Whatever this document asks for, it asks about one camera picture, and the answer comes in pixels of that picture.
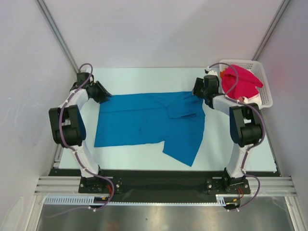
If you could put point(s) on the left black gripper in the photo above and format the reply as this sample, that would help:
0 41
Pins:
104 94

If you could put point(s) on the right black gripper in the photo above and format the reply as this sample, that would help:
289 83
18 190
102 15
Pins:
200 82

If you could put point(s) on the blue t shirt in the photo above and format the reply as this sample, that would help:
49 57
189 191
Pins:
175 118

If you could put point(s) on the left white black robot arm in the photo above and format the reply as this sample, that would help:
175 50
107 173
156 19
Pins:
67 126

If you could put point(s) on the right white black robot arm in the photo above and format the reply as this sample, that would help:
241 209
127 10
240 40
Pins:
247 129

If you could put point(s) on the orange t shirt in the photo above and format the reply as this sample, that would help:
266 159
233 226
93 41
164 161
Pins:
222 72

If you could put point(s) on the pink t shirt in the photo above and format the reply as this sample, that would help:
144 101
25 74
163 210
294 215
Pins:
247 85

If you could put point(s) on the white t shirt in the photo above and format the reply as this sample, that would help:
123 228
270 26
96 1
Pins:
255 99

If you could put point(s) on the white plastic basket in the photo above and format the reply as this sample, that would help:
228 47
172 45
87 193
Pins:
257 69

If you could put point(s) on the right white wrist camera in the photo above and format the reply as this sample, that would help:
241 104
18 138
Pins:
211 72

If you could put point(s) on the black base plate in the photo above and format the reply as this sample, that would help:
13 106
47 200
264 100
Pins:
166 185

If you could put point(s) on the white slotted cable duct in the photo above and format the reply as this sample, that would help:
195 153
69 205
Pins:
98 201

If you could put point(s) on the aluminium frame rail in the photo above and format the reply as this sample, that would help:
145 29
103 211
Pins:
65 185

